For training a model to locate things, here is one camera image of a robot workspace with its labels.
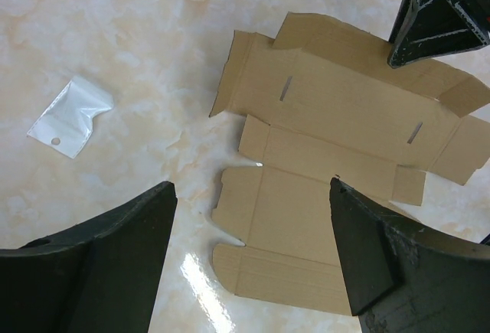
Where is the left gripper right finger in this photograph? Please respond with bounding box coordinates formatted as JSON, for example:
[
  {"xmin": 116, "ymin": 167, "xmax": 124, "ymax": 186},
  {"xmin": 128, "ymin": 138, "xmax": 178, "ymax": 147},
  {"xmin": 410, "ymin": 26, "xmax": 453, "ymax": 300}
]
[{"xmin": 329, "ymin": 178, "xmax": 489, "ymax": 333}]

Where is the small clear plastic bag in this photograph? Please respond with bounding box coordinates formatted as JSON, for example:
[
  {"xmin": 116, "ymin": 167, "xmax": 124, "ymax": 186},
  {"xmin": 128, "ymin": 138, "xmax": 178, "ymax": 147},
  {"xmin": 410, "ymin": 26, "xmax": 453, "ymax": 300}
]
[{"xmin": 27, "ymin": 76, "xmax": 114, "ymax": 158}]

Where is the brown cardboard box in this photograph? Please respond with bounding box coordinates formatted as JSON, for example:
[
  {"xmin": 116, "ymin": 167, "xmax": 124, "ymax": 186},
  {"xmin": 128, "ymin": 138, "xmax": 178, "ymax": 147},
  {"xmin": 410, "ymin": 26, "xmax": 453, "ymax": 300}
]
[{"xmin": 211, "ymin": 13, "xmax": 489, "ymax": 315}]

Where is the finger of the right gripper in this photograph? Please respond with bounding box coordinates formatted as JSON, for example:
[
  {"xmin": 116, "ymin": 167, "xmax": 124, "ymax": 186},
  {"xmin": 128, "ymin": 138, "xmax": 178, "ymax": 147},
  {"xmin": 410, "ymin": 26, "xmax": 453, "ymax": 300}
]
[{"xmin": 387, "ymin": 0, "xmax": 489, "ymax": 67}]

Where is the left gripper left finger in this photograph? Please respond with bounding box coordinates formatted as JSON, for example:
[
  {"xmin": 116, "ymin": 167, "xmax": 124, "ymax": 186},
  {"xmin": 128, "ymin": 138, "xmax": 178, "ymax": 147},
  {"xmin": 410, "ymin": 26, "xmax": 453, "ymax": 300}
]
[{"xmin": 1, "ymin": 181, "xmax": 177, "ymax": 332}]

